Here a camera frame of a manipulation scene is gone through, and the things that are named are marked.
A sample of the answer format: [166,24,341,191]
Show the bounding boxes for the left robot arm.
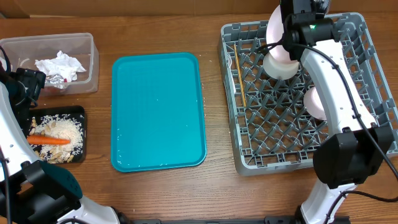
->
[1,68,130,223]

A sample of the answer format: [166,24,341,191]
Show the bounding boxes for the white bowl with food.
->
[262,53,299,80]

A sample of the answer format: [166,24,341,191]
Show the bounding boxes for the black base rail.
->
[130,216,294,224]

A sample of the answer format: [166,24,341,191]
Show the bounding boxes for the orange carrot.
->
[27,135,70,145]

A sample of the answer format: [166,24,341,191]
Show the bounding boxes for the red snack wrapper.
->
[45,74,68,89]

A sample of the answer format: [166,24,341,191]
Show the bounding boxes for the black plastic waste tray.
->
[23,106,87,162]

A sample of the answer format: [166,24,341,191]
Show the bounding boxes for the clear plastic storage bin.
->
[1,33,99,96]

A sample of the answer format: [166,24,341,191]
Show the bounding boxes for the pink round plate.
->
[266,6,297,64]

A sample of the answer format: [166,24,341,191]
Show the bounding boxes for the white napkin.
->
[35,50,86,82]

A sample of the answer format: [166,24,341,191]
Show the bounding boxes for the rice and food scraps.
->
[27,113,85,164]

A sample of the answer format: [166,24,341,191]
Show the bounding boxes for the wooden skewer stick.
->
[234,43,247,108]

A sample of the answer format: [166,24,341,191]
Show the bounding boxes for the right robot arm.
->
[280,1,397,223]

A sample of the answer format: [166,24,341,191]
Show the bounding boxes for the grey plastic dishwasher rack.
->
[219,12,397,176]

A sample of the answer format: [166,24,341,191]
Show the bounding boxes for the teal plastic serving tray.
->
[111,52,207,172]

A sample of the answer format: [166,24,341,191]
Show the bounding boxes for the white plastic fork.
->
[228,53,236,95]

